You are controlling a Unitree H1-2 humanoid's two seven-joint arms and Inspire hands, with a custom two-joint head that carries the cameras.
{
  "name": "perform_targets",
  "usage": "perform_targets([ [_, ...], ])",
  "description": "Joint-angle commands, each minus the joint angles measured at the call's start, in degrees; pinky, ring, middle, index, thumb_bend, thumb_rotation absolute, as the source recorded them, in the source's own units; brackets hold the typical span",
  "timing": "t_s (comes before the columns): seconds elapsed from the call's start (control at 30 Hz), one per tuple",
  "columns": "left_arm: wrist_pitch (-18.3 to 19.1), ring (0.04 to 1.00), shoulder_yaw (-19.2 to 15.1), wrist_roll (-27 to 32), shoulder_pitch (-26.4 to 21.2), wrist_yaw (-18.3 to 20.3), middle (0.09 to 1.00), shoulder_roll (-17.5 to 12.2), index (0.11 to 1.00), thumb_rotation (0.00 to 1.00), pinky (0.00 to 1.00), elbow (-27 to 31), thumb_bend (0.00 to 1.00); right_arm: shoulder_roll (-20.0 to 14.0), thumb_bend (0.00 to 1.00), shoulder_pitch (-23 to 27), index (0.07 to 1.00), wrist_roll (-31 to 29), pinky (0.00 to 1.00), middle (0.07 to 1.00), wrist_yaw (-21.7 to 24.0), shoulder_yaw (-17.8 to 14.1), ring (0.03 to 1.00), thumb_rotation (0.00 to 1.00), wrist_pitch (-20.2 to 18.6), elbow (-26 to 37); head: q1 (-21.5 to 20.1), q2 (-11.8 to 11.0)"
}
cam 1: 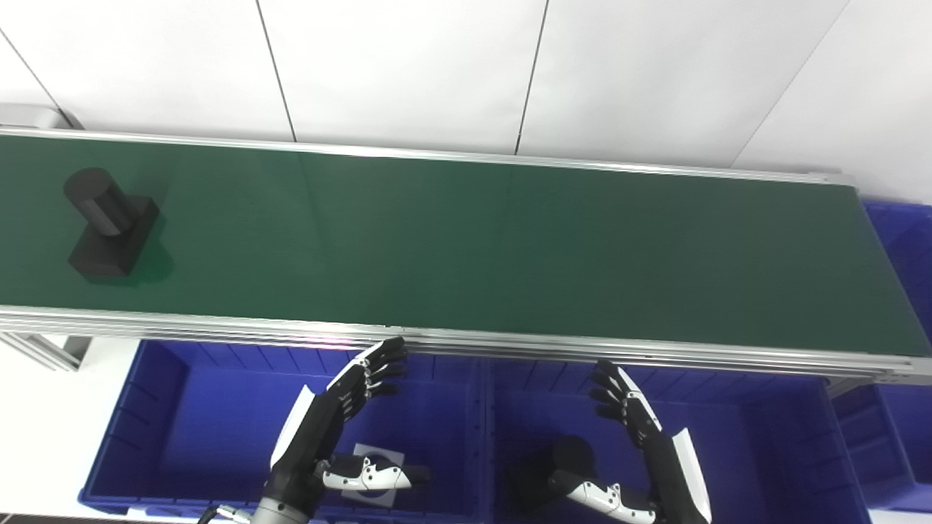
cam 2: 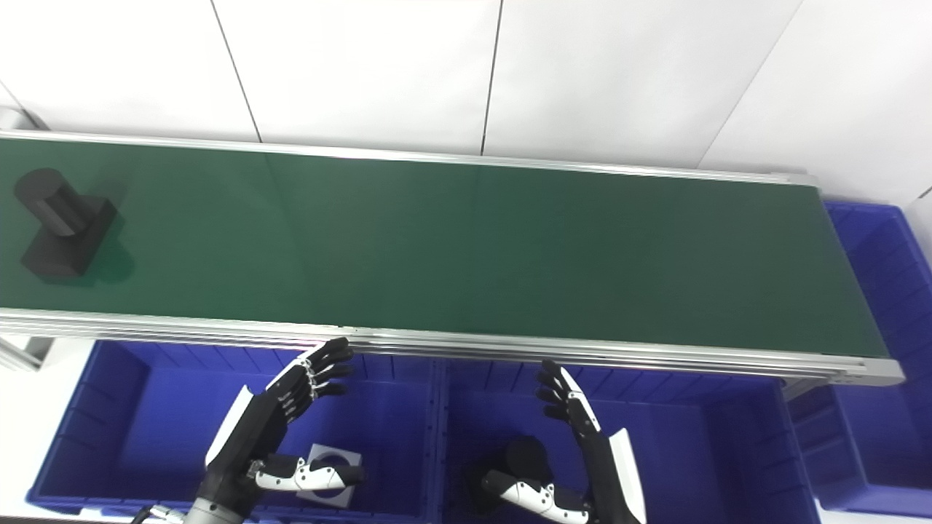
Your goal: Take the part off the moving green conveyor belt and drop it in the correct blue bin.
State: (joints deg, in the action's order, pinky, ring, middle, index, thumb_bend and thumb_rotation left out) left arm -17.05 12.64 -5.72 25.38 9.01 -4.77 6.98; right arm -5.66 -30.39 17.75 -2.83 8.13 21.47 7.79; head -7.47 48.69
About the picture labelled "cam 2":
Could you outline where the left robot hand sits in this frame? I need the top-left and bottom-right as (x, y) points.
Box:
(200, 337), (367, 510)

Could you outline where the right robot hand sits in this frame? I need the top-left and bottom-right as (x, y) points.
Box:
(481, 359), (649, 524)

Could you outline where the black cylinder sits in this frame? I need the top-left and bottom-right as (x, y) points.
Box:
(466, 436), (558, 512)
(13, 167), (119, 279)

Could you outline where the blue plastic bin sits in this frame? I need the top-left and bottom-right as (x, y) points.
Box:
(789, 202), (932, 519)
(25, 340), (446, 522)
(437, 357), (821, 524)

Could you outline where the white square part with hole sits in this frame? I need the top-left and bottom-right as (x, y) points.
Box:
(297, 445), (362, 507)

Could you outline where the green conveyor belt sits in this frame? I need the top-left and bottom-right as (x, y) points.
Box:
(0, 130), (906, 386)
(0, 138), (891, 359)

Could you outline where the aluminium conveyor leg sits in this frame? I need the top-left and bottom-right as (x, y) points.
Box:
(782, 377), (831, 401)
(0, 333), (56, 373)

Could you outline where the grey conveyor end cap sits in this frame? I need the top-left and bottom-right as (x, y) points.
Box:
(0, 106), (49, 134)

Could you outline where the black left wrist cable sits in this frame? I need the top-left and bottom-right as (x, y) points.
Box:
(131, 505), (187, 524)

